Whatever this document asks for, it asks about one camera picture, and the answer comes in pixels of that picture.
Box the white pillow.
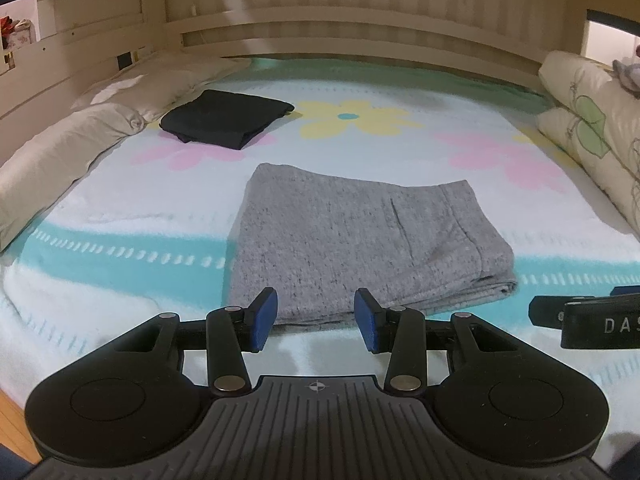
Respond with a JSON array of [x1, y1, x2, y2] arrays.
[[70, 55, 252, 124], [0, 102, 147, 254]]

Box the floral bed blanket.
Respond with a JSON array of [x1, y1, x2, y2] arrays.
[[0, 56, 640, 463]]

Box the grey pants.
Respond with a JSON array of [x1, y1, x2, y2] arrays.
[[227, 162, 520, 332]]

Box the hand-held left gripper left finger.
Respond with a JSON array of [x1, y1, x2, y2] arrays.
[[100, 287, 279, 395]]

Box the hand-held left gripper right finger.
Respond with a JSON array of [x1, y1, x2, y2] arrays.
[[352, 288, 535, 395]]

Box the grey pink patterned blanket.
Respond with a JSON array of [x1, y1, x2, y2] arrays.
[[612, 45, 640, 92]]

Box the white floral box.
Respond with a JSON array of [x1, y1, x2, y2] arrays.
[[0, 15, 39, 53]]

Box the folded cream leaf-print quilt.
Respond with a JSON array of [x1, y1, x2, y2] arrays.
[[535, 49, 640, 239]]

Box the black folded cloth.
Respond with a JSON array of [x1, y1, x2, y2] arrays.
[[159, 88, 296, 152]]

